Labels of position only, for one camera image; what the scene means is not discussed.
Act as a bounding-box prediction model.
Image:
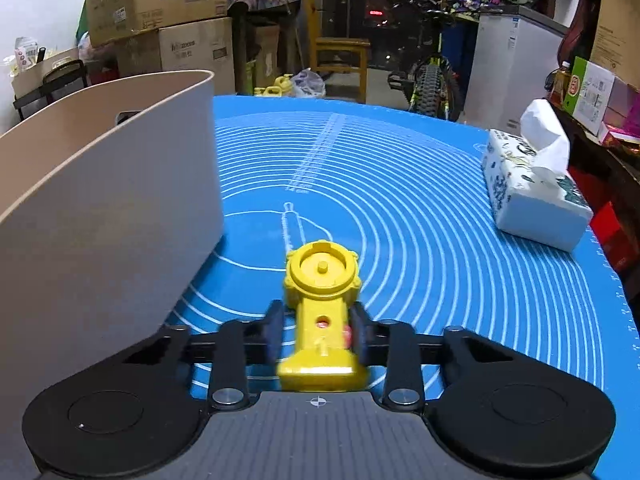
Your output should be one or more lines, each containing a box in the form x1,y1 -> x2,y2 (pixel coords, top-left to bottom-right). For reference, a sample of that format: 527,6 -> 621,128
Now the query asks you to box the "yellow plastic toy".
277,240 -> 369,392

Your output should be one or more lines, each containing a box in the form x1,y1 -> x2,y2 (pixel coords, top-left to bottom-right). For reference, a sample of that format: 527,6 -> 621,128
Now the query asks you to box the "beige plastic storage bin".
1,70 -> 224,479

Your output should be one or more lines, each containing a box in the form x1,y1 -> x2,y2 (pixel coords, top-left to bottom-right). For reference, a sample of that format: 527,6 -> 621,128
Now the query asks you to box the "blue silicone baking mat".
168,96 -> 639,479

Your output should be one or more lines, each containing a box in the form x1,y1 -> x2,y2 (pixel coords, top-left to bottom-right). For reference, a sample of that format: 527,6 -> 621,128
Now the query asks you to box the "tissue box with tissue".
482,99 -> 592,252

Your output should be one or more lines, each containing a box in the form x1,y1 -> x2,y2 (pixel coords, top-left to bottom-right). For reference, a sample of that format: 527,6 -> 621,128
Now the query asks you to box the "yellow detergent jug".
254,74 -> 295,98

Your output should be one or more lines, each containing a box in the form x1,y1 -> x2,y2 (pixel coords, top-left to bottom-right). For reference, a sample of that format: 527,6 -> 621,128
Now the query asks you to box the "white plastic bag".
291,68 -> 326,99

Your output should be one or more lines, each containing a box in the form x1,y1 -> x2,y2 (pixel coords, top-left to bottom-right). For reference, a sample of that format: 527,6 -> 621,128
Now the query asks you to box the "large stacked cardboard box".
114,18 -> 236,96

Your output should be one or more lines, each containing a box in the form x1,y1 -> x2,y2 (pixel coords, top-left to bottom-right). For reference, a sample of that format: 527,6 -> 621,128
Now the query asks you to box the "wooden chair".
303,0 -> 370,104

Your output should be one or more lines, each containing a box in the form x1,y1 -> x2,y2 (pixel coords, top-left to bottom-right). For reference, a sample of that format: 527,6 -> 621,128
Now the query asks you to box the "black metal cart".
13,60 -> 89,122

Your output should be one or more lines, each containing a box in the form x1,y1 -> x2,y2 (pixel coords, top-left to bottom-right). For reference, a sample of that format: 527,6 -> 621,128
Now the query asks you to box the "white cabinet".
463,6 -> 567,134

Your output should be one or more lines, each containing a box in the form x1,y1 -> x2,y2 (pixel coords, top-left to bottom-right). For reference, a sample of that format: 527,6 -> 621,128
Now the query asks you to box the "green white carton box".
563,56 -> 615,136

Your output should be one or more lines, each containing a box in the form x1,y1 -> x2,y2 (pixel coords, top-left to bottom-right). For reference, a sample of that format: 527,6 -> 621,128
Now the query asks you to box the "bicycle with green frame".
366,0 -> 463,122

